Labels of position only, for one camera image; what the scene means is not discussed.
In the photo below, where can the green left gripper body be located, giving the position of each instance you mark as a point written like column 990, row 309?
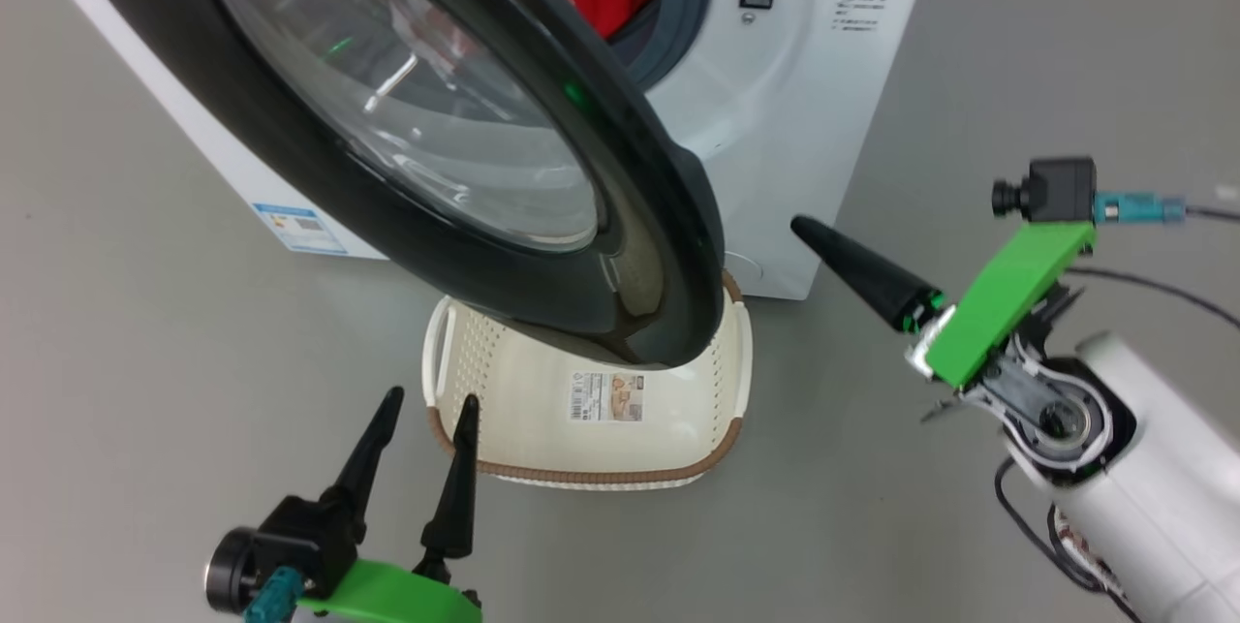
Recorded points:
column 387, row 599

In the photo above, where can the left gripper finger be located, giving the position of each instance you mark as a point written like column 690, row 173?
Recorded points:
column 455, row 497
column 373, row 449

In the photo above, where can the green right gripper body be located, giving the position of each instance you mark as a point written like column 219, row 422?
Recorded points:
column 1007, row 298

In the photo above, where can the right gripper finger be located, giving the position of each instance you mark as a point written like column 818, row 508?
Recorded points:
column 867, row 274

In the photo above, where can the black round glass door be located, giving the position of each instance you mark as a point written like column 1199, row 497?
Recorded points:
column 659, row 216

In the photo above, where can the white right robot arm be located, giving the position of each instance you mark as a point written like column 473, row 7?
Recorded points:
column 1162, row 507

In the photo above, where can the cream perforated laundry basket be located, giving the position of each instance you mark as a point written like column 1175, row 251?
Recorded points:
column 542, row 439

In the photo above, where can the white front-load washing machine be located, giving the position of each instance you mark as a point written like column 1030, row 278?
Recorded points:
column 775, row 119

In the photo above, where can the basket product label sticker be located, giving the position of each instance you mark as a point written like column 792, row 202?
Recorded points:
column 606, row 396

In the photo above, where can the grey rubber door gasket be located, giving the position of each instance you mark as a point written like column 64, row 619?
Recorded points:
column 678, row 3

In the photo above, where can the blue energy label sticker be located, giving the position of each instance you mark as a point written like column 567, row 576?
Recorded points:
column 300, row 229

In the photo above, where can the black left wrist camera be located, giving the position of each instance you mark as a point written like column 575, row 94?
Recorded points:
column 300, row 541

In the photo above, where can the teal left camera connector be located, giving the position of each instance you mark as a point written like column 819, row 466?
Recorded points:
column 273, row 596

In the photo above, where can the teal camera connector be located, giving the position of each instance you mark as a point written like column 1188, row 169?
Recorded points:
column 273, row 596
column 1138, row 209

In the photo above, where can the teal right camera connector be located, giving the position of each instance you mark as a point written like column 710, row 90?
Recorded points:
column 1138, row 209

